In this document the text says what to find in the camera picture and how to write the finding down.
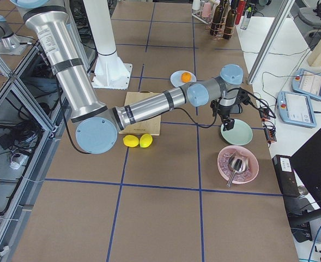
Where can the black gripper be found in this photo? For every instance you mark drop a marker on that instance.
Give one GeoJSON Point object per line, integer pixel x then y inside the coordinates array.
{"type": "Point", "coordinates": [225, 113]}

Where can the orange mandarin fruit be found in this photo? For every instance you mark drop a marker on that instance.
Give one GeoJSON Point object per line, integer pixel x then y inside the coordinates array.
{"type": "Point", "coordinates": [186, 77]}

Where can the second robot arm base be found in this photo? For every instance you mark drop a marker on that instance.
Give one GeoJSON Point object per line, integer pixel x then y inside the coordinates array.
{"type": "Point", "coordinates": [10, 43]}

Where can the light green plate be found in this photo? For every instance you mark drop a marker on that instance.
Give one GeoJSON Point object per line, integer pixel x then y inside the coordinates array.
{"type": "Point", "coordinates": [241, 134]}

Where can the light blue plate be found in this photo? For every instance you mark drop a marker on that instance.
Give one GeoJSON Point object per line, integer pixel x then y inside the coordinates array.
{"type": "Point", "coordinates": [176, 81]}

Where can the pink bowl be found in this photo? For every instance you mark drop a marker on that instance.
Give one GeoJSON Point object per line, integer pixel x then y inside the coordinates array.
{"type": "Point", "coordinates": [222, 163]}

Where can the orange black connector strip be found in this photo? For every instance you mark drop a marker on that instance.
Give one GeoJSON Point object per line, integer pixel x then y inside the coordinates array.
{"type": "Point", "coordinates": [269, 128]}

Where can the metal scoop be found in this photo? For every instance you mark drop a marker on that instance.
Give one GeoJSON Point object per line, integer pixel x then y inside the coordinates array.
{"type": "Point", "coordinates": [237, 164]}

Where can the blue teach pendant near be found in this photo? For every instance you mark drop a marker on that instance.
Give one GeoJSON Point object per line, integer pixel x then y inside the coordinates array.
{"type": "Point", "coordinates": [296, 109]}

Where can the blue teach pendant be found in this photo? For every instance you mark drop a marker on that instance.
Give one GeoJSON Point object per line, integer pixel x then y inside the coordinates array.
{"type": "Point", "coordinates": [307, 82]}
{"type": "Point", "coordinates": [296, 109]}

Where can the black desktop computer box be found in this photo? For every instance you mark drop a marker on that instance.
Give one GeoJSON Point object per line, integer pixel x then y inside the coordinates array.
{"type": "Point", "coordinates": [285, 176]}

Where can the yellow lemon upper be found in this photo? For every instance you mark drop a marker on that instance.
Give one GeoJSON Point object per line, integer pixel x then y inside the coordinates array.
{"type": "Point", "coordinates": [145, 140]}

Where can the yellow lemon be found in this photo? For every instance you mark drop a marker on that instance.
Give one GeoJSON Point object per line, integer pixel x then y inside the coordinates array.
{"type": "Point", "coordinates": [145, 140]}
{"type": "Point", "coordinates": [131, 141]}

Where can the blue teach pendant far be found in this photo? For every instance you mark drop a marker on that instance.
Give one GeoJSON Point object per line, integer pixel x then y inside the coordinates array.
{"type": "Point", "coordinates": [307, 82]}

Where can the black computer monitor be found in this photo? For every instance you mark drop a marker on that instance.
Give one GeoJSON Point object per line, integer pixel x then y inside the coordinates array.
{"type": "Point", "coordinates": [306, 162]}

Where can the yellow lemon lower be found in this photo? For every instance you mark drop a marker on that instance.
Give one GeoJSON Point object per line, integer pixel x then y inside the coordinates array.
{"type": "Point", "coordinates": [131, 141]}

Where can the dark wine bottle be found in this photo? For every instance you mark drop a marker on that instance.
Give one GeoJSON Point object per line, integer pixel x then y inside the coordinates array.
{"type": "Point", "coordinates": [230, 20]}
{"type": "Point", "coordinates": [216, 18]}

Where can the clear water bottle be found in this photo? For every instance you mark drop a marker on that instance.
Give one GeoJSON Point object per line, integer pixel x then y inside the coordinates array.
{"type": "Point", "coordinates": [246, 20]}

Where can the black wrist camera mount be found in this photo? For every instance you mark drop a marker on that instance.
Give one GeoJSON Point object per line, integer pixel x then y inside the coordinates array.
{"type": "Point", "coordinates": [243, 97]}

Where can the copper wire bottle rack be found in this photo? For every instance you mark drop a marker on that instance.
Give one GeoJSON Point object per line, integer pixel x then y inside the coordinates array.
{"type": "Point", "coordinates": [223, 28]}

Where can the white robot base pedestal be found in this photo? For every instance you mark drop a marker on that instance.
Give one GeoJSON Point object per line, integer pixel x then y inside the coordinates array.
{"type": "Point", "coordinates": [110, 71]}

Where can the aluminium frame post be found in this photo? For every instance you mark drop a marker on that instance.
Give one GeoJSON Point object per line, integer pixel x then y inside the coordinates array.
{"type": "Point", "coordinates": [269, 39]}

